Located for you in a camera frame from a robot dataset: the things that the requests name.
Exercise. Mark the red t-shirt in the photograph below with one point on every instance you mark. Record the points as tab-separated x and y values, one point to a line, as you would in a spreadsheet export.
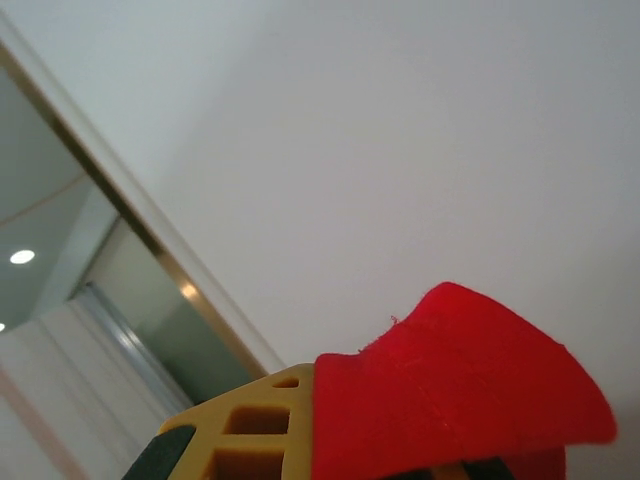
450	375

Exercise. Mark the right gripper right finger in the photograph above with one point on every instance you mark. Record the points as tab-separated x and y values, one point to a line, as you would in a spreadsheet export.
480	471

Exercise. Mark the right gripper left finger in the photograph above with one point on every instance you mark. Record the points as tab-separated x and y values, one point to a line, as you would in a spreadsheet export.
260	430

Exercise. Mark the white door frame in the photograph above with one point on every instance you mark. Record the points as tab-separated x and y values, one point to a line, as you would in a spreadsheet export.
157	220

